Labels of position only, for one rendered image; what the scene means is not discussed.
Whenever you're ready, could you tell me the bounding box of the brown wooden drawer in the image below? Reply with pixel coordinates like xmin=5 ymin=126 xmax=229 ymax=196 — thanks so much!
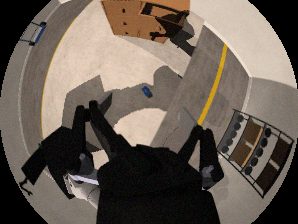
xmin=103 ymin=0 xmax=142 ymax=16
xmin=112 ymin=27 xmax=138 ymax=37
xmin=139 ymin=30 xmax=167 ymax=43
xmin=107 ymin=16 xmax=138 ymax=28
xmin=137 ymin=2 xmax=185 ymax=38

